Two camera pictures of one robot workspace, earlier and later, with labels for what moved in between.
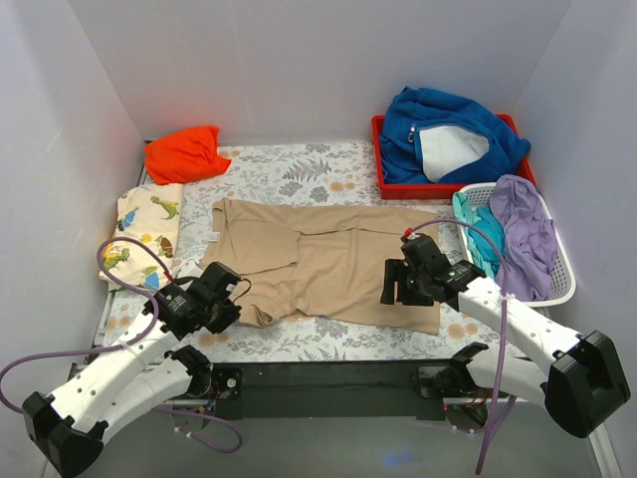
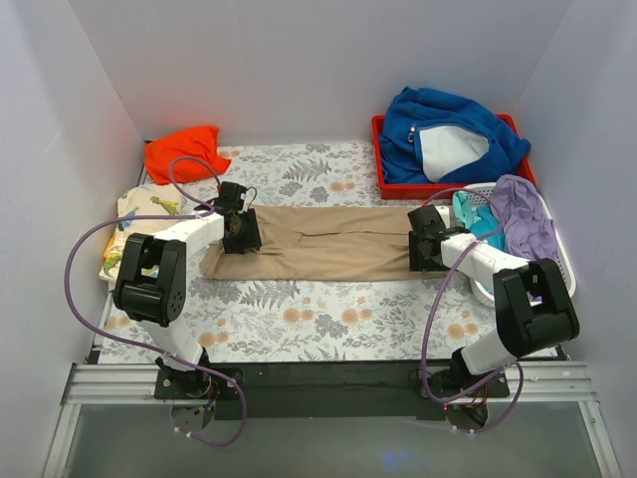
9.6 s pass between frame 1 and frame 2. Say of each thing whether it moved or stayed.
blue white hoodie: stayed
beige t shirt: moved
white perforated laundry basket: stayed
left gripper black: moved
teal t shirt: stayed
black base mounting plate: stayed
